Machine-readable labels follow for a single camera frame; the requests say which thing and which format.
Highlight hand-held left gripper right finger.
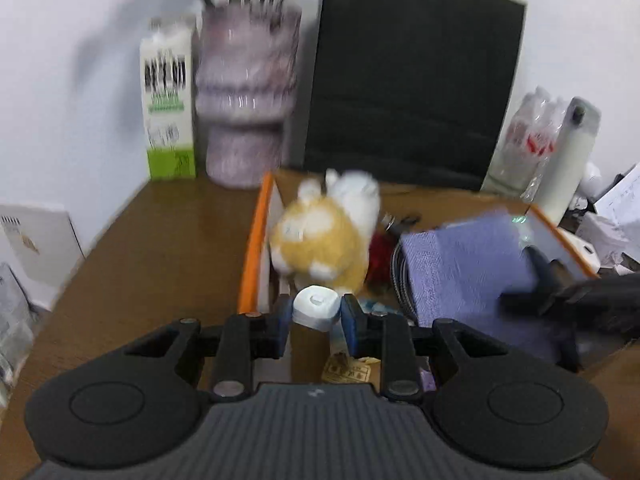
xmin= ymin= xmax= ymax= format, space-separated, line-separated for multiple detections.
xmin=340 ymin=294 xmax=506 ymax=403

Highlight wooden desktop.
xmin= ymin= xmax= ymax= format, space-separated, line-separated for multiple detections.
xmin=10 ymin=177 xmax=640 ymax=480

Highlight purple cloth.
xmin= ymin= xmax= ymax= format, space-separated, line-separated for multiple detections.
xmin=400 ymin=211 xmax=572 ymax=362

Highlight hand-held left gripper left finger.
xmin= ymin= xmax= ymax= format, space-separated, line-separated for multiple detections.
xmin=125 ymin=295 xmax=296 ymax=403

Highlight yellow plush toy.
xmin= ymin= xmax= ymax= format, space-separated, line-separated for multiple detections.
xmin=270 ymin=180 xmax=374 ymax=295

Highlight white flat appliance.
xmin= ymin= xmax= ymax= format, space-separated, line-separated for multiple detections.
xmin=0 ymin=202 xmax=87 ymax=312

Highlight purple marbled vase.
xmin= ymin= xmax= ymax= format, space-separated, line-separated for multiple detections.
xmin=194 ymin=4 xmax=304 ymax=190

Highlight red fluffy object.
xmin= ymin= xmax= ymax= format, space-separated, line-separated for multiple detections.
xmin=371 ymin=232 xmax=397 ymax=283

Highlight black paper bag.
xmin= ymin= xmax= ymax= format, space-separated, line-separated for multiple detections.
xmin=301 ymin=0 xmax=529 ymax=192

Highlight clear plastic bag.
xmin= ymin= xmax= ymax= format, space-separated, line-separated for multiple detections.
xmin=481 ymin=86 xmax=571 ymax=202

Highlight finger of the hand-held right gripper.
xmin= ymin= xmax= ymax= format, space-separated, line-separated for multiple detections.
xmin=522 ymin=244 xmax=570 ymax=293
xmin=551 ymin=312 xmax=585 ymax=373

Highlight red cardboard box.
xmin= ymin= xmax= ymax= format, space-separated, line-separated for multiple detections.
xmin=237 ymin=169 xmax=640 ymax=397

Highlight white plush toy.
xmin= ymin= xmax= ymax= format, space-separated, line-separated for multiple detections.
xmin=324 ymin=169 xmax=382 ymax=241

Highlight white thermos bottle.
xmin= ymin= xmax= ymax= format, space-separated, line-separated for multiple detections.
xmin=536 ymin=96 xmax=602 ymax=227

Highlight white and green milk carton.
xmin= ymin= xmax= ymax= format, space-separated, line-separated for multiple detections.
xmin=139 ymin=15 xmax=197 ymax=182

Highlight black cable bundle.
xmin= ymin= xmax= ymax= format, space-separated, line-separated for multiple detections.
xmin=389 ymin=237 xmax=419 ymax=322

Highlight stack of white papers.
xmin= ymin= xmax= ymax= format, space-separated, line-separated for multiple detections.
xmin=594 ymin=164 xmax=640 ymax=228

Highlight white cardboard box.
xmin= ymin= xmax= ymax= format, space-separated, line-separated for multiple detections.
xmin=574 ymin=210 xmax=640 ymax=267

